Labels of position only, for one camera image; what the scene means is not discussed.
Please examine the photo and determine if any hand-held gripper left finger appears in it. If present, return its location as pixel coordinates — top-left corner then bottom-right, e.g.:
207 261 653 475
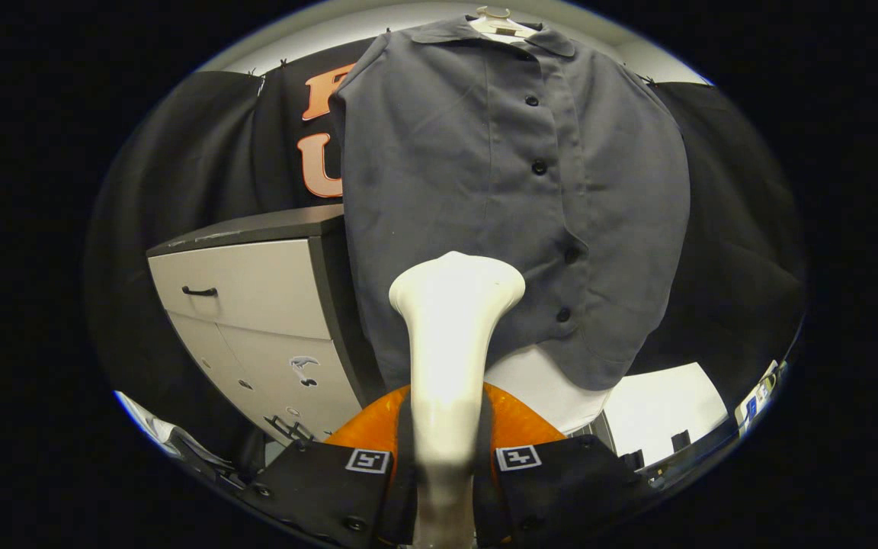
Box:
236 384 418 548

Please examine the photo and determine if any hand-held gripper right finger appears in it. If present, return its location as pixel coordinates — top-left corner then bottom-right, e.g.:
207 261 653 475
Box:
471 381 653 549

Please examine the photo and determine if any white garment steamer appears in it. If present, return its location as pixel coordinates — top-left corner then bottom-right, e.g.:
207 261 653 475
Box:
388 250 527 549

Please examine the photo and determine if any grey button shirt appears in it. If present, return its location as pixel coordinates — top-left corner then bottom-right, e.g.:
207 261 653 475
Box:
328 15 691 393

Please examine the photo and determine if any cream dress form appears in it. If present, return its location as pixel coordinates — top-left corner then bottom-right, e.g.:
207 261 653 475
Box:
468 6 615 435

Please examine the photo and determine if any white table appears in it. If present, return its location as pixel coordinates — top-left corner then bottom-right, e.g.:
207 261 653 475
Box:
603 362 729 467

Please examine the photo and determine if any white flat object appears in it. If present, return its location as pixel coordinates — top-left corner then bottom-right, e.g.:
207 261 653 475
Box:
115 391 181 458

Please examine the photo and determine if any grey cabinet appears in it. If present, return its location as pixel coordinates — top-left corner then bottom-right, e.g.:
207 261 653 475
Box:
146 204 383 447

